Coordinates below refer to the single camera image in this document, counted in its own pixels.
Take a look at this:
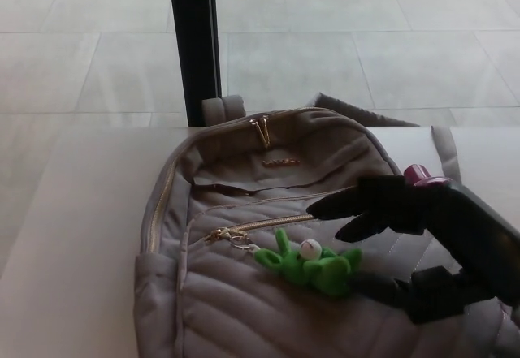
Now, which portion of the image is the black window frame post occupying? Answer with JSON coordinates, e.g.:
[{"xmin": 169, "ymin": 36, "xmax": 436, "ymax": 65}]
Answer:
[{"xmin": 167, "ymin": 0, "xmax": 223, "ymax": 127}]

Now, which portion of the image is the pink translucent bottle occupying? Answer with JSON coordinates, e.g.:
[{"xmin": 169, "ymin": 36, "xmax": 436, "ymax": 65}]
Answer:
[{"xmin": 404, "ymin": 163, "xmax": 449, "ymax": 189}]

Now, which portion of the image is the grey quilted backpack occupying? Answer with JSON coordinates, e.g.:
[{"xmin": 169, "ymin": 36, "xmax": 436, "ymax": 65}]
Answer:
[{"xmin": 133, "ymin": 93, "xmax": 520, "ymax": 358}]

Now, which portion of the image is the green plush frog keychain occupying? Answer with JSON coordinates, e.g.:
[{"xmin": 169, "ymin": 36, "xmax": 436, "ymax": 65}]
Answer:
[{"xmin": 233, "ymin": 228, "xmax": 363, "ymax": 298}]

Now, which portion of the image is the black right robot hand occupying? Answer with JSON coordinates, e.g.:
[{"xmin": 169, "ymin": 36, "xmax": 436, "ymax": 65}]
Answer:
[{"xmin": 307, "ymin": 175, "xmax": 520, "ymax": 326}]

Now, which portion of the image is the dark grey textured mat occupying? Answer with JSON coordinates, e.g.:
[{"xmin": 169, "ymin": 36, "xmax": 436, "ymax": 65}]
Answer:
[{"xmin": 305, "ymin": 92, "xmax": 422, "ymax": 127}]

